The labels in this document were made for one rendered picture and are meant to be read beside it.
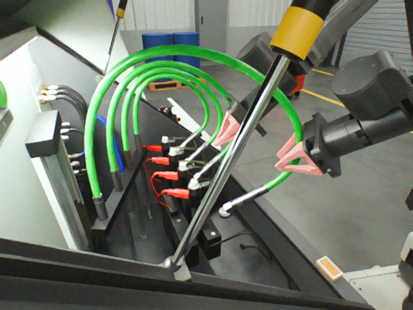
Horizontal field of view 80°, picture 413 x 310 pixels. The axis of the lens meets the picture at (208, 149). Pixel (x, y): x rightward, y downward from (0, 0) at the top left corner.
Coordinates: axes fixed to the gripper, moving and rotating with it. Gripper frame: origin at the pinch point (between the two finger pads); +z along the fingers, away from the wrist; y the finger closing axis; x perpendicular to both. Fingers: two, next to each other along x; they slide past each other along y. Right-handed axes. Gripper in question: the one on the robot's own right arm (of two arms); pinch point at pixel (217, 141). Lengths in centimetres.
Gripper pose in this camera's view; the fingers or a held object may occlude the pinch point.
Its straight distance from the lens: 53.7
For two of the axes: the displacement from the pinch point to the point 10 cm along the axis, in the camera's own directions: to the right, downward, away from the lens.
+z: -7.0, 6.6, 2.6
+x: 1.5, 5.0, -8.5
